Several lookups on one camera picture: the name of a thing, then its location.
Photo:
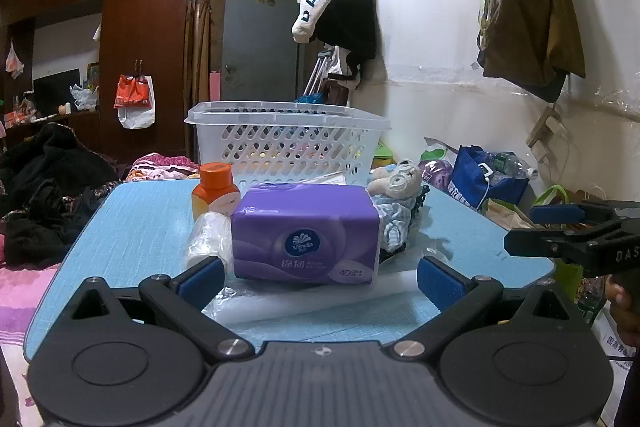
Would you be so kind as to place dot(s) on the dark wooden wardrobe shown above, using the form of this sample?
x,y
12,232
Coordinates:
x,y
145,32

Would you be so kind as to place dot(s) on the green box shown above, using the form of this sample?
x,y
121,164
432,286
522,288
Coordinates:
x,y
382,153

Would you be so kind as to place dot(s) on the plush toy with glasses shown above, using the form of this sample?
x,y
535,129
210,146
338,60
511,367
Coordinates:
x,y
395,179

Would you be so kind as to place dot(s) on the metal folding rack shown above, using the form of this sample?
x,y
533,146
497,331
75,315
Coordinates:
x,y
316,74

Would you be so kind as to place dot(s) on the beige paper bag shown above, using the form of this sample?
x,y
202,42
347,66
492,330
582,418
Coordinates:
x,y
505,214

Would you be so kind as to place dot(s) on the green tote bag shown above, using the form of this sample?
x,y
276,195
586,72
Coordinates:
x,y
550,197

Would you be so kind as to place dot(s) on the clear plastic sheet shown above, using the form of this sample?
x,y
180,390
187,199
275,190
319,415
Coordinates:
x,y
320,299

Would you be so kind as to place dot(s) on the person's right hand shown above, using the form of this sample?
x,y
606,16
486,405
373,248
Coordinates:
x,y
624,307

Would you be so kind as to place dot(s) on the purple tissue pack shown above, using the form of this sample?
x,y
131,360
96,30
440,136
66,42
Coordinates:
x,y
300,232

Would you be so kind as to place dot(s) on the white printed paper bag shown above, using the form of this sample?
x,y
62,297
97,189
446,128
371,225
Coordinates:
x,y
617,372

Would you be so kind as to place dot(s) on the white plastic basket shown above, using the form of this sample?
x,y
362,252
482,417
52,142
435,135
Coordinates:
x,y
280,147

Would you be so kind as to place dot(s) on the pink paper strip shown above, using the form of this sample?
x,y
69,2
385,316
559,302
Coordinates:
x,y
214,86

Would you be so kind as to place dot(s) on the blue printed bag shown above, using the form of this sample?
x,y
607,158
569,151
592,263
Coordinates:
x,y
311,98

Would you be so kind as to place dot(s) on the grey door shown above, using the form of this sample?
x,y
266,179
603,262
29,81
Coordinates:
x,y
260,42

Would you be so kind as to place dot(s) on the black monitor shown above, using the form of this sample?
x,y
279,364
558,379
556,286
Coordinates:
x,y
50,92

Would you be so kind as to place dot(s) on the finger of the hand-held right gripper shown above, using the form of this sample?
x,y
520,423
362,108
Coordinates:
x,y
557,215
535,243

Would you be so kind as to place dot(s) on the clear wrapped white roll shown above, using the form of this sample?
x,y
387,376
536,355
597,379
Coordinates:
x,y
207,237

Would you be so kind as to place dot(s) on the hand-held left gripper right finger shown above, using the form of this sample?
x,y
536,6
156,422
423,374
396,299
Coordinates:
x,y
442,284

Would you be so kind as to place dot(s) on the black plastic clip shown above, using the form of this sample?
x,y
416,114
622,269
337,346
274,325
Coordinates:
x,y
419,203

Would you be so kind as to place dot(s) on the dark clothes pile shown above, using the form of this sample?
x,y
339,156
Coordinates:
x,y
45,187

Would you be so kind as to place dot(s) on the wooden planks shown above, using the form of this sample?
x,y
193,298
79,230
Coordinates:
x,y
200,37

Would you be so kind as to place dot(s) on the blue shopping bag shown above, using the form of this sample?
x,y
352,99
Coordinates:
x,y
467,177

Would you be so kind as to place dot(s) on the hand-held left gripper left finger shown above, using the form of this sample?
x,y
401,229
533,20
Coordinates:
x,y
200,283

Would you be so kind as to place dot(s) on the pink bedsheet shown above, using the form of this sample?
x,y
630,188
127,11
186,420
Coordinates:
x,y
20,307

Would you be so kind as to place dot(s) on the pink floral blanket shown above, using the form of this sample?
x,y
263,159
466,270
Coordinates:
x,y
160,167

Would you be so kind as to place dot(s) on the purple plastic bag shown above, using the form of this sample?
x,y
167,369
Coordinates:
x,y
435,174

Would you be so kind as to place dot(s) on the clear water bottle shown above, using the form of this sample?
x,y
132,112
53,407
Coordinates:
x,y
510,164

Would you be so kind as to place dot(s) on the orange and white plastic bag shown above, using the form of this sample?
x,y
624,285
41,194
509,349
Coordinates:
x,y
132,99

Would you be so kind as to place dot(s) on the orange pill bottle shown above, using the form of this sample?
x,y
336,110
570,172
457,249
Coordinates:
x,y
215,192

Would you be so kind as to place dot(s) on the wall power outlet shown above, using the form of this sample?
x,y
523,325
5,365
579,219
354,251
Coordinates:
x,y
547,132

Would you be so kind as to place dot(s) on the white hanging plastic bag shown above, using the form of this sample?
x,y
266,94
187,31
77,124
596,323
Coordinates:
x,y
14,63

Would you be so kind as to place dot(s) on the brown hanging bag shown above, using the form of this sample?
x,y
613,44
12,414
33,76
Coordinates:
x,y
530,22

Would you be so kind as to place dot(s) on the white crumpled plastic bag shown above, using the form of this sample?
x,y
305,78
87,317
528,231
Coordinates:
x,y
84,98

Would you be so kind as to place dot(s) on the black hanging garment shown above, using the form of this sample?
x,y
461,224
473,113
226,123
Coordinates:
x,y
350,27

